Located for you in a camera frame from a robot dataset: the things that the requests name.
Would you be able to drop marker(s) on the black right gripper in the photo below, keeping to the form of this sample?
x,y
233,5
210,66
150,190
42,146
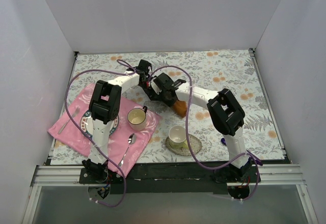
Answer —
x,y
172,101

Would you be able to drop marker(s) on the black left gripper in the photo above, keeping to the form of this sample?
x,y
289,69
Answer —
x,y
148,91

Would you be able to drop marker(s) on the orange-brown cloth napkin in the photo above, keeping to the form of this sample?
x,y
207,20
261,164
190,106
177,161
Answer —
x,y
180,108

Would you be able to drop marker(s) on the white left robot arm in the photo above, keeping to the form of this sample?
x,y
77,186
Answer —
x,y
104,108

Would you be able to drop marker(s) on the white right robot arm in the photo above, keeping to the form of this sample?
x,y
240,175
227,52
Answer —
x,y
225,112

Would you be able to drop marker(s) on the pale green teacup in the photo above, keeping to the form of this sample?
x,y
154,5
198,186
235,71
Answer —
x,y
177,137

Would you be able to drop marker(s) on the floral patterned tablecloth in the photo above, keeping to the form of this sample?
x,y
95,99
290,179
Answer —
x,y
212,70

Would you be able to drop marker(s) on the woven round saucer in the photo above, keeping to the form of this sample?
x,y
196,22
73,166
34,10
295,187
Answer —
x,y
195,143

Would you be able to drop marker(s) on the silver spoon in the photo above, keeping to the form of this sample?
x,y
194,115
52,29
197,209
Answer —
x,y
131,141

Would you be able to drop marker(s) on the pink floral placemat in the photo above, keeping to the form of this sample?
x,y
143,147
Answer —
x,y
118,141

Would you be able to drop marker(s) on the purple spoon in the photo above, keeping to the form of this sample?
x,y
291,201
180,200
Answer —
x,y
223,141

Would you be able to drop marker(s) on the silver fork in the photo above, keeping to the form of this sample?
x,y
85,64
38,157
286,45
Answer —
x,y
65,124

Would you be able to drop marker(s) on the white plate green rim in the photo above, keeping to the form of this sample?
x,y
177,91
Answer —
x,y
86,124

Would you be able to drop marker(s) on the cream mug black handle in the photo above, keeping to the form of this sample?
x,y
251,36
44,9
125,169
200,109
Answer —
x,y
137,118

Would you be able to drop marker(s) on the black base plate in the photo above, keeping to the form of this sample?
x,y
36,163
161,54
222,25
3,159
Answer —
x,y
165,178

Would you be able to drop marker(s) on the aluminium frame rail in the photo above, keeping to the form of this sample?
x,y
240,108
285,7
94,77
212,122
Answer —
x,y
268,173

